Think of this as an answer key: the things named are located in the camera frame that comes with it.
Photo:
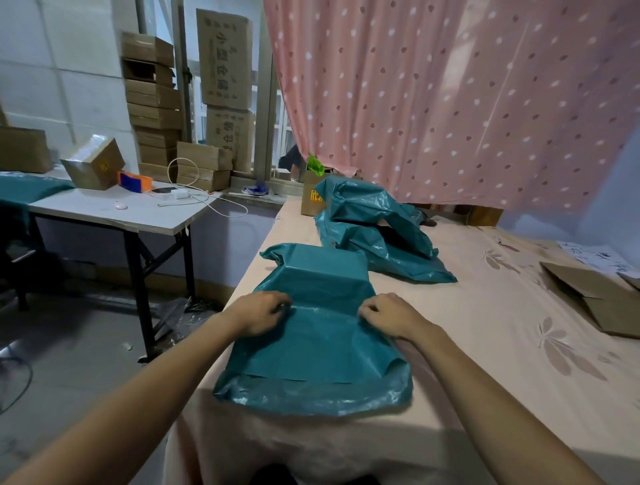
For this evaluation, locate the person's left hand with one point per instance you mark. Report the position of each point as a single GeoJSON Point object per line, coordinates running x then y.
{"type": "Point", "coordinates": [255, 312]}

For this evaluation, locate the person's right hand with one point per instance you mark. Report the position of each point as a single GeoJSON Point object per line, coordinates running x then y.
{"type": "Point", "coordinates": [395, 317]}

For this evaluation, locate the person's left fingers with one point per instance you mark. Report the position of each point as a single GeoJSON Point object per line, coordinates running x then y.
{"type": "Point", "coordinates": [279, 303]}

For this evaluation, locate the person's right fingers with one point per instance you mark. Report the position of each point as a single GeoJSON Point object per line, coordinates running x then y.
{"type": "Point", "coordinates": [371, 311]}

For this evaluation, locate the teal plastic mailer bag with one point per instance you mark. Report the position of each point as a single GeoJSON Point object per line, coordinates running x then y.
{"type": "Point", "coordinates": [320, 339]}

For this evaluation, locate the person's left forearm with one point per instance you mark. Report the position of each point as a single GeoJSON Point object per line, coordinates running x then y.
{"type": "Point", "coordinates": [130, 404]}

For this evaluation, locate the person's right forearm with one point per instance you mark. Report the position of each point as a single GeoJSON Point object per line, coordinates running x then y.
{"type": "Point", "coordinates": [490, 414]}

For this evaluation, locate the clear plastic wrap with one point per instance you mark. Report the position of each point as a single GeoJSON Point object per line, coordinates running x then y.
{"type": "Point", "coordinates": [175, 317]}

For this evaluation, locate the crumpled teal plastic bag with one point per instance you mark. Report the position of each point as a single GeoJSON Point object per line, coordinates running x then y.
{"type": "Point", "coordinates": [365, 205]}

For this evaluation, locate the small cardboard box yellow label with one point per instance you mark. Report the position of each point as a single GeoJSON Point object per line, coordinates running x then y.
{"type": "Point", "coordinates": [310, 197]}

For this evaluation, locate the blue object on sill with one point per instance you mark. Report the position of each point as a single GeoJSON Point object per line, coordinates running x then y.
{"type": "Point", "coordinates": [256, 190]}

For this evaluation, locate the green plastic bag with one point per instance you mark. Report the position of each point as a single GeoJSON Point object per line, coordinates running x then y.
{"type": "Point", "coordinates": [315, 165]}

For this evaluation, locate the beige floral table cloth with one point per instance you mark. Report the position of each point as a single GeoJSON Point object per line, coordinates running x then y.
{"type": "Point", "coordinates": [500, 374]}

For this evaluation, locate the white charger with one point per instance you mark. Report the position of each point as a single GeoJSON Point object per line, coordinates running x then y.
{"type": "Point", "coordinates": [181, 195]}

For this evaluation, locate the brown wooden box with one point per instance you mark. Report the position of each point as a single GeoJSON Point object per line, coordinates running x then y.
{"type": "Point", "coordinates": [484, 216]}

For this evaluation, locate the black phone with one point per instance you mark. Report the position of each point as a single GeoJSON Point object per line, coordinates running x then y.
{"type": "Point", "coordinates": [162, 190]}

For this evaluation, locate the white folding table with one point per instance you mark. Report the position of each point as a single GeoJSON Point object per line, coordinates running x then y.
{"type": "Point", "coordinates": [130, 212]}

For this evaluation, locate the orange and blue tape dispenser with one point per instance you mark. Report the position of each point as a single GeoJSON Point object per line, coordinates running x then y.
{"type": "Point", "coordinates": [134, 181]}

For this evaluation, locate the flat brown cardboard piece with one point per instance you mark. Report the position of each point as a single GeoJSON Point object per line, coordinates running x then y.
{"type": "Point", "coordinates": [600, 300]}

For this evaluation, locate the white paper sheet with writing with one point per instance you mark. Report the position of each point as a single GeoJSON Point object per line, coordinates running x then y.
{"type": "Point", "coordinates": [595, 257]}

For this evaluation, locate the tape-wrapped cardboard box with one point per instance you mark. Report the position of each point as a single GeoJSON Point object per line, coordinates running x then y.
{"type": "Point", "coordinates": [92, 162]}

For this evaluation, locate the pink dotted curtain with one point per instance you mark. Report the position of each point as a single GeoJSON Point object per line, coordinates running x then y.
{"type": "Point", "coordinates": [450, 90]}

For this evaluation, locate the stack of brown cardboard boxes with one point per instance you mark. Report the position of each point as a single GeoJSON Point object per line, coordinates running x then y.
{"type": "Point", "coordinates": [152, 100]}

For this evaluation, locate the teal cloth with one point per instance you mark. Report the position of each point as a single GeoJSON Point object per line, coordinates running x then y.
{"type": "Point", "coordinates": [25, 187]}

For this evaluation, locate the plain brown cardboard box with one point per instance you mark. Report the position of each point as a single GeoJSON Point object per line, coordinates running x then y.
{"type": "Point", "coordinates": [22, 150]}

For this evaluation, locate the grey window frame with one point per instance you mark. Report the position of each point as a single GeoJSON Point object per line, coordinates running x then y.
{"type": "Point", "coordinates": [264, 120]}

